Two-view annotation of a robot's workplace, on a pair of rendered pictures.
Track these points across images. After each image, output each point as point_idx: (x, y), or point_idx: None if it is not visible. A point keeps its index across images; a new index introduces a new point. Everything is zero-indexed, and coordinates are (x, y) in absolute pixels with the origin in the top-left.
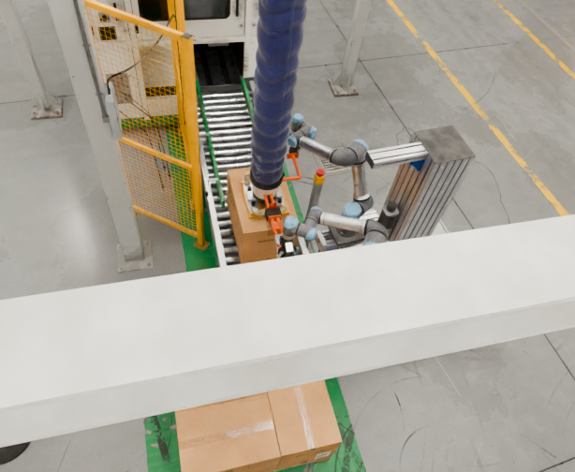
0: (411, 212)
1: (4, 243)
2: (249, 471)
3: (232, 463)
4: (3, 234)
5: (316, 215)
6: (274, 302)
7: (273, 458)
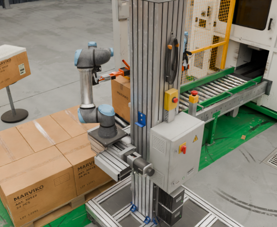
0: (130, 60)
1: (103, 84)
2: None
3: None
4: (107, 83)
5: (103, 48)
6: None
7: None
